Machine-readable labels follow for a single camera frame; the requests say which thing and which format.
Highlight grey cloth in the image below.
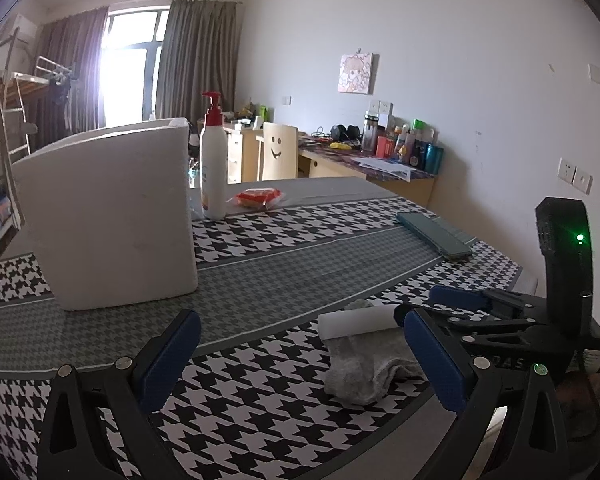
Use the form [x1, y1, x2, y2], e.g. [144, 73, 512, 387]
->
[323, 299, 429, 404]

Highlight dark hanging clothes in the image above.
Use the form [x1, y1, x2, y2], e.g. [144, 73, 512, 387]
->
[47, 62, 76, 107]

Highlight desk with patterned top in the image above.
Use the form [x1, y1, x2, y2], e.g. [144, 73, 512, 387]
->
[297, 135, 437, 209]

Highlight white pump lotion bottle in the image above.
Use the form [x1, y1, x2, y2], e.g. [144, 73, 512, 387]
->
[200, 91, 229, 221]

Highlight white papers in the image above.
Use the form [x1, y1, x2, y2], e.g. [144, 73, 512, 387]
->
[352, 156, 414, 182]

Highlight green smartphone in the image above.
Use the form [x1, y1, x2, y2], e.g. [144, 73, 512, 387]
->
[396, 211, 474, 261]

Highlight pink cartoon wall picture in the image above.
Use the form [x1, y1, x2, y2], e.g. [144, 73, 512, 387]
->
[337, 52, 374, 95]

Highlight brown curtain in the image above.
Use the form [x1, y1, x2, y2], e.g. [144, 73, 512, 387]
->
[155, 0, 238, 123]
[32, 7, 110, 151]

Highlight white foam box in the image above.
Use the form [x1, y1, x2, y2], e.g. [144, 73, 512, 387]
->
[11, 117, 199, 312]

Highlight red snack packet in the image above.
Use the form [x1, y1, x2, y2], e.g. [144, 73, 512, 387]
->
[227, 187, 284, 211]

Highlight teal can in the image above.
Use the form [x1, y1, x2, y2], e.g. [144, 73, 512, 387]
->
[425, 143, 445, 174]

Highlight white foam roll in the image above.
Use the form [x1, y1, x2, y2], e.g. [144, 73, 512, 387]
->
[318, 307, 397, 341]

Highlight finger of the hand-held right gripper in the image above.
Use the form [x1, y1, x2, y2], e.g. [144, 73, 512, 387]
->
[428, 285, 548, 319]
[393, 306, 532, 344]

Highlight houndstooth table cloth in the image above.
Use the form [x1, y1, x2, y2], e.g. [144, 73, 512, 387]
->
[0, 176, 524, 480]

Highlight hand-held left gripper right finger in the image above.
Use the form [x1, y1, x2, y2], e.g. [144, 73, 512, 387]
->
[404, 307, 571, 480]

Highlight wooden smiley face chair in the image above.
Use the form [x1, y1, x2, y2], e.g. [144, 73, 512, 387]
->
[261, 121, 299, 181]

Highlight grey metal bed ladder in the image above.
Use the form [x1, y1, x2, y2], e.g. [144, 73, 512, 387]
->
[0, 79, 32, 162]

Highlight glass balcony door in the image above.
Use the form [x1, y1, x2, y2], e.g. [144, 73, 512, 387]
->
[97, 7, 171, 128]

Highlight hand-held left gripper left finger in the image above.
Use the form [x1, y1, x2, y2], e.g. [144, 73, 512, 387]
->
[37, 309, 202, 480]

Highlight white air conditioner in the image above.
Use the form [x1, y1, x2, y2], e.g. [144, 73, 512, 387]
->
[0, 15, 37, 44]

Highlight green capped bottle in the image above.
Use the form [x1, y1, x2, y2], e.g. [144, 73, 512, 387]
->
[409, 119, 427, 161]

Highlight dark drinking bottle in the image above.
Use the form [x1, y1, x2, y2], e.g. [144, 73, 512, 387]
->
[362, 111, 379, 153]

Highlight grey metal bunk bed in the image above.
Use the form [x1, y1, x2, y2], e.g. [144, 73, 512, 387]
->
[0, 27, 46, 261]
[32, 56, 77, 92]

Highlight black headphones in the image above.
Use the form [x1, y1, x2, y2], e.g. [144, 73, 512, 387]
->
[330, 124, 362, 142]

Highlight person's right hand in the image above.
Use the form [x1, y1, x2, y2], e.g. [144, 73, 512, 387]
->
[555, 371, 600, 441]

